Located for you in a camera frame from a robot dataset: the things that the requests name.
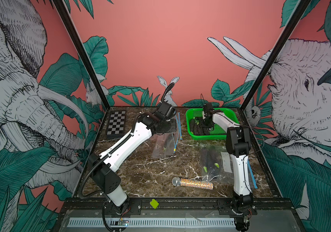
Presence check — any clear zip-top bag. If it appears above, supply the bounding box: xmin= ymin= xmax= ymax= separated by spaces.
xmin=152 ymin=113 xmax=182 ymax=159
xmin=198 ymin=144 xmax=258 ymax=189

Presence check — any dark purple eggplant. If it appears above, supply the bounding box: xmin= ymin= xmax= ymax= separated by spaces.
xmin=200 ymin=148 xmax=212 ymax=174

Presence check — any sprinkle-filled cylinder tube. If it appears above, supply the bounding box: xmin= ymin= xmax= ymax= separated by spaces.
xmin=172 ymin=177 xmax=214 ymax=190

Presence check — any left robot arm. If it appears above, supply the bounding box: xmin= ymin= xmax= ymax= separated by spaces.
xmin=86 ymin=101 xmax=176 ymax=208

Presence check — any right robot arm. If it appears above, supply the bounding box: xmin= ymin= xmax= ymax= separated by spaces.
xmin=202 ymin=103 xmax=253 ymax=214

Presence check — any green plastic basket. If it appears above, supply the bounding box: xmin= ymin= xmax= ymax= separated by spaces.
xmin=185 ymin=108 xmax=227 ymax=140

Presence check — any black white checkerboard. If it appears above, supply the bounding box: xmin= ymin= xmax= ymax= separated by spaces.
xmin=106 ymin=110 xmax=126 ymax=139

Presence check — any lime green sticky note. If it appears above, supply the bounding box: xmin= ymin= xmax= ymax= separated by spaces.
xmin=150 ymin=199 xmax=159 ymax=209

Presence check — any black corrugated cable conduit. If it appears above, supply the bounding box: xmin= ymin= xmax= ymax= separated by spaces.
xmin=77 ymin=82 xmax=175 ymax=200

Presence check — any right black frame post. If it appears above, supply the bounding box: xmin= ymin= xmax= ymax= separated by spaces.
xmin=240 ymin=0 xmax=311 ymax=111

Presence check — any black frame post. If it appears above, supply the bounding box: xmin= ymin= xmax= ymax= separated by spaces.
xmin=240 ymin=0 xmax=311 ymax=111
xmin=52 ymin=0 xmax=110 ymax=110

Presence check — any white perforated rail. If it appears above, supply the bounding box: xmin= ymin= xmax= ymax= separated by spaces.
xmin=67 ymin=217 xmax=235 ymax=228

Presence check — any left black frame post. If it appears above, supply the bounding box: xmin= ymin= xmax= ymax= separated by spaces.
xmin=52 ymin=0 xmax=110 ymax=110

